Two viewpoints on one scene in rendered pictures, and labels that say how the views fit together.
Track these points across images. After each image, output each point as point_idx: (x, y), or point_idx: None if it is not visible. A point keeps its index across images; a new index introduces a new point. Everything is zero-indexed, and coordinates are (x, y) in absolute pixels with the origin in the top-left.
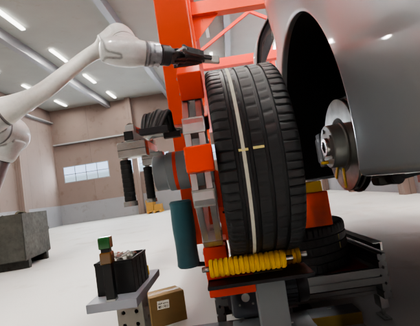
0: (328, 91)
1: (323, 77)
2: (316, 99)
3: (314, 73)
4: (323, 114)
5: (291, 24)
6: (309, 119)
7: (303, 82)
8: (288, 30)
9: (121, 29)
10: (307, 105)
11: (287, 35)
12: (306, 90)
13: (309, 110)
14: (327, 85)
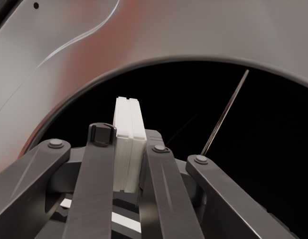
0: (113, 90)
1: (129, 77)
2: (94, 101)
3: (132, 74)
4: (84, 117)
5: (281, 76)
6: (66, 127)
7: (110, 83)
8: (254, 68)
9: None
10: (80, 109)
11: (228, 63)
12: (99, 92)
13: (76, 115)
14: (121, 84)
